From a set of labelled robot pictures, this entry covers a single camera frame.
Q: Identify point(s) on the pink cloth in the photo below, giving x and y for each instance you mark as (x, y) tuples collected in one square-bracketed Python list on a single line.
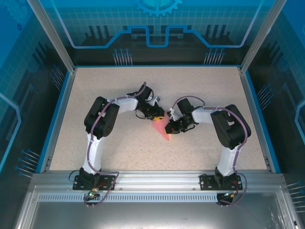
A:
[(160, 126)]

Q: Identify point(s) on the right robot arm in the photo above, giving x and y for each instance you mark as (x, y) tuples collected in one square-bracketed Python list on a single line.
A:
[(230, 128)]

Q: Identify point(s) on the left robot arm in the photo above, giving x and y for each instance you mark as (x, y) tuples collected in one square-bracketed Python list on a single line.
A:
[(102, 117)]

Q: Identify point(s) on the steel cabinet tray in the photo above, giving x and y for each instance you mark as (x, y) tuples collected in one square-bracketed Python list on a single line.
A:
[(152, 214)]

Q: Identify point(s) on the blue printed gear panel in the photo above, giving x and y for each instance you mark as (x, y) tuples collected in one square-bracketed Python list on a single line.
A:
[(152, 21)]

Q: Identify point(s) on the blue printed side panel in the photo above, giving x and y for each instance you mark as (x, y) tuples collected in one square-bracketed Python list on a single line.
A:
[(286, 71), (19, 71)]

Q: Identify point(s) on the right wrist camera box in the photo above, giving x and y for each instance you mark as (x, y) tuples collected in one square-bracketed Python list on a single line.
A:
[(172, 113)]

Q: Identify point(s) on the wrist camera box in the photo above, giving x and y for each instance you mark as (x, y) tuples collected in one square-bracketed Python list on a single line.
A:
[(157, 99), (172, 113)]

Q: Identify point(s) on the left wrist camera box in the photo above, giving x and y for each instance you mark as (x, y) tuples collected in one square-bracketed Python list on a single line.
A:
[(157, 99)]

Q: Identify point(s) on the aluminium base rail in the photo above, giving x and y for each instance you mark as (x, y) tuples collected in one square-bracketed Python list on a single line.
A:
[(155, 180)]

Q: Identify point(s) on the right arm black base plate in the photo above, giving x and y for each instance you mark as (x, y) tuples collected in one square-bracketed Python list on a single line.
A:
[(206, 182)]

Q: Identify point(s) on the aluminium table side rail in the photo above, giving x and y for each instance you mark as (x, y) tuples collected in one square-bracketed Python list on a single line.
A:
[(63, 107), (251, 107)]

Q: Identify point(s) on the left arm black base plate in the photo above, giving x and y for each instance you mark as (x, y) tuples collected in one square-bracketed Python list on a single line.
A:
[(79, 184)]

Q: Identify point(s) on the right aluminium frame post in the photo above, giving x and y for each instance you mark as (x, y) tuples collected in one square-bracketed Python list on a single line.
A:
[(261, 35)]

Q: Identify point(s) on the aluminium frame post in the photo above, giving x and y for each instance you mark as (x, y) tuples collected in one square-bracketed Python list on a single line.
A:
[(53, 35), (261, 35)]

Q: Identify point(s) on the left aluminium frame post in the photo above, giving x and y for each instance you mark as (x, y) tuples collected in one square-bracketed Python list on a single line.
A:
[(53, 35)]

